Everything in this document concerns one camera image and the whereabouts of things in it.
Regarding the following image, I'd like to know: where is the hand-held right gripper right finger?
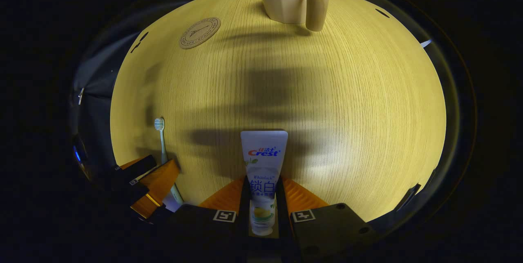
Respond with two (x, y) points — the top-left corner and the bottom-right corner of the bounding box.
(276, 177), (380, 263)

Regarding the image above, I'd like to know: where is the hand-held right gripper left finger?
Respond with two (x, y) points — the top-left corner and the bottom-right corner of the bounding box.
(161, 176), (250, 263)

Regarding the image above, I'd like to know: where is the pale green toothbrush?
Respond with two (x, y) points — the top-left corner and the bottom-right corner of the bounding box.
(154, 118), (184, 210)

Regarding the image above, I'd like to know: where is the white toothpaste tube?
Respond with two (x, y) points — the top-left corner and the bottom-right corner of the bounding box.
(240, 130), (288, 237)

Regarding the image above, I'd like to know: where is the round cork coaster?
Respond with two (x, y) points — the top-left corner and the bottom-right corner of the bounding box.
(179, 17), (221, 49)

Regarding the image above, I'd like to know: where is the beige cup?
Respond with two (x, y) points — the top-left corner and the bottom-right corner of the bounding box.
(254, 0), (330, 32)

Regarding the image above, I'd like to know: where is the black backdrop cloth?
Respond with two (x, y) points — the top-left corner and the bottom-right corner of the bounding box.
(69, 30), (143, 174)

